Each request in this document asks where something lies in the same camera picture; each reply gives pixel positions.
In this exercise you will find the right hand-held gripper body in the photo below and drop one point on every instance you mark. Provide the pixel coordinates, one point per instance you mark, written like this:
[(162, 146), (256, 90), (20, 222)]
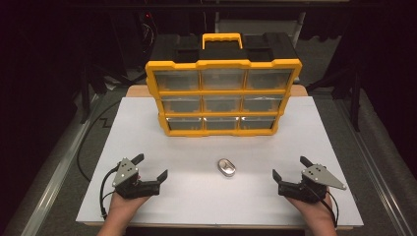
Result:
[(319, 175)]

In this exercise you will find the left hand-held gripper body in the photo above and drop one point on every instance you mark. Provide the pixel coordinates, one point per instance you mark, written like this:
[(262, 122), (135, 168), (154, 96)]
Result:
[(126, 172)]

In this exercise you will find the small clear oval case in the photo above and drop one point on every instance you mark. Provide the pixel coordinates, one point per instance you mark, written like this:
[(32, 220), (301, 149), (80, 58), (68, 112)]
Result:
[(226, 167)]

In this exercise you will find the yellow black drawer organizer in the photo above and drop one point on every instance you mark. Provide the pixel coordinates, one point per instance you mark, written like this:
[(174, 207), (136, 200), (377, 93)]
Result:
[(219, 133)]

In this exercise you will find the set of clear plastic drawers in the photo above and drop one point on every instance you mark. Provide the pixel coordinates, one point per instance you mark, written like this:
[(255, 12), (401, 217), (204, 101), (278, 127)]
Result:
[(178, 80)]

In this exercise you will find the person's left hand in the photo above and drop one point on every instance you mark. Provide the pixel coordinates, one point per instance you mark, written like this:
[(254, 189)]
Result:
[(124, 205)]

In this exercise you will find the person's right hand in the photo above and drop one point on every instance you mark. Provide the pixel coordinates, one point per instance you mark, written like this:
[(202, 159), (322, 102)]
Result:
[(314, 209)]

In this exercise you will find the black stand legs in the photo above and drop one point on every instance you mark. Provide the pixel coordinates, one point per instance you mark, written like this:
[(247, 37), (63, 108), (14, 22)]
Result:
[(354, 105), (86, 95)]

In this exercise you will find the metal floor rail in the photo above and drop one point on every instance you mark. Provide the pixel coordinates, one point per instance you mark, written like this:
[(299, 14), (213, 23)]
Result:
[(373, 170), (55, 177)]

